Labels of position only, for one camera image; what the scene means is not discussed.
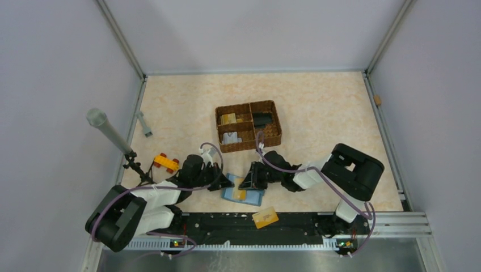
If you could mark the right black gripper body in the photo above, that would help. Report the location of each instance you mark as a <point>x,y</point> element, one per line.
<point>261,176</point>

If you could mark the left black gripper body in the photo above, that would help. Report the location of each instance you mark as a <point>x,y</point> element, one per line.
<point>210,177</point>

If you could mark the blue leather card holder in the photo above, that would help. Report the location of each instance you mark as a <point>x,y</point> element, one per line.
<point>253,197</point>

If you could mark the gold credit card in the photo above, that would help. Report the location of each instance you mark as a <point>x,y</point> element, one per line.
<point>265,217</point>
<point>237,193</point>

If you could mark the woven wicker tray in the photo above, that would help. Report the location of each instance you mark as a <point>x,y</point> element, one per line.
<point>242,136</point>

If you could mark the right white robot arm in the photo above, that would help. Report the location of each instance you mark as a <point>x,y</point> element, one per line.
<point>350,173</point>

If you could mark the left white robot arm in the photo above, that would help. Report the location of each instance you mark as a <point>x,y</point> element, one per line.
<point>126,213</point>

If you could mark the black VIP card stack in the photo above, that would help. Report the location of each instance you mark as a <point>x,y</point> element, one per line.
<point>261,120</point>

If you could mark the yellow red toy car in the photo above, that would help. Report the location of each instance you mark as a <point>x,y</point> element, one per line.
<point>171,165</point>

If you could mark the black tube clamp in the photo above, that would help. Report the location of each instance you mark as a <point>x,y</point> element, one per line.
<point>146,178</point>

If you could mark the grey metal tube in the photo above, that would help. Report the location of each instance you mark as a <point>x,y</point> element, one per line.
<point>99,120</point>

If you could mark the small tan cork piece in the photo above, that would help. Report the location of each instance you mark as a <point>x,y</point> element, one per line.
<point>377,100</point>

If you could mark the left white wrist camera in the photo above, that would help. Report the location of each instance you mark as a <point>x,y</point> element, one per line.
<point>207,155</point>

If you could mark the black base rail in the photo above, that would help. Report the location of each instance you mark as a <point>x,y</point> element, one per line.
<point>292,228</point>

